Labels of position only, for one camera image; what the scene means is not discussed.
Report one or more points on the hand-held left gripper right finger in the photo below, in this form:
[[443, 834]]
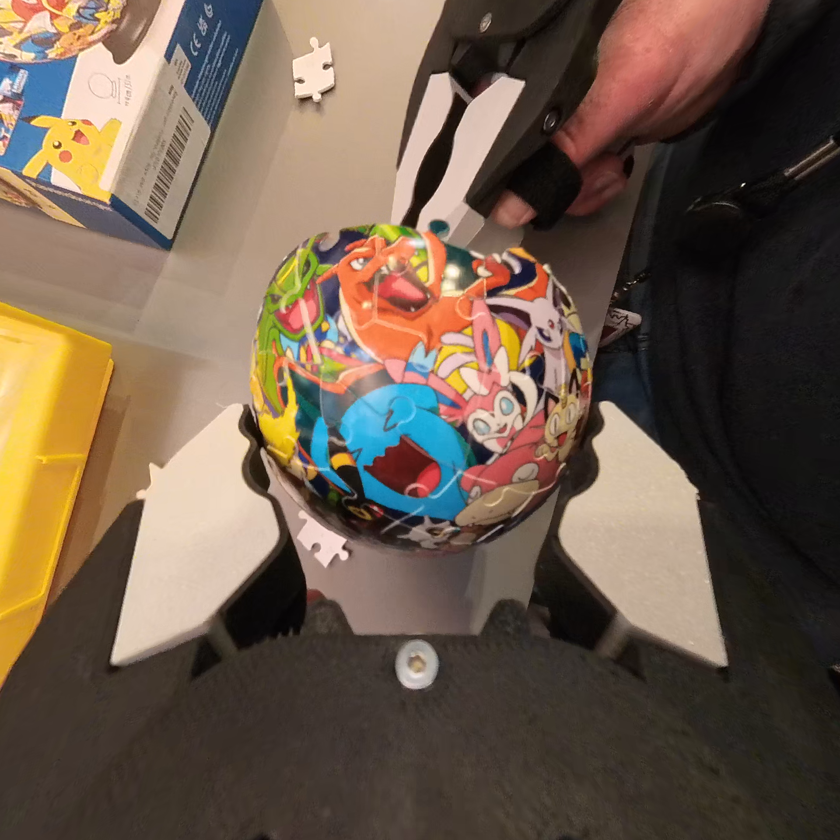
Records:
[[643, 564]]

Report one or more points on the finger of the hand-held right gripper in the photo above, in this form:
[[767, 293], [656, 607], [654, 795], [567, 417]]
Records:
[[489, 131], [410, 177]]

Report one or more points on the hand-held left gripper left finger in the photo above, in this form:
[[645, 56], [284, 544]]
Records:
[[190, 564]]

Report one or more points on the heap of white puzzle pieces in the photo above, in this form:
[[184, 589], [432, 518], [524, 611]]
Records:
[[321, 541]]

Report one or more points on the white joined puzzle pieces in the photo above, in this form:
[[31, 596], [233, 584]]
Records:
[[313, 69]]

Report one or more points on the yellow cardboard box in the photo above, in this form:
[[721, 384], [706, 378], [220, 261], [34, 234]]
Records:
[[39, 459]]

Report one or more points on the colourful puzzle ball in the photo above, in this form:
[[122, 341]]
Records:
[[420, 394]]

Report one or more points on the person's right forearm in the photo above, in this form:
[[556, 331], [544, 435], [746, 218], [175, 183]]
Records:
[[787, 52]]

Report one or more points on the blue white puzzle box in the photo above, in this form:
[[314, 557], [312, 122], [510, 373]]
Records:
[[118, 131]]

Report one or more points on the person's left hand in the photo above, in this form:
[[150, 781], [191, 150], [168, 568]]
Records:
[[317, 596]]

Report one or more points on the person's blue jeans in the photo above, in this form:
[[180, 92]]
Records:
[[630, 380]]

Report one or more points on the metal key clip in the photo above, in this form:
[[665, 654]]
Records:
[[623, 315]]

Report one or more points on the black round object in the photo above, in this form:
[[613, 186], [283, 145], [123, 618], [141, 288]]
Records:
[[722, 213]]

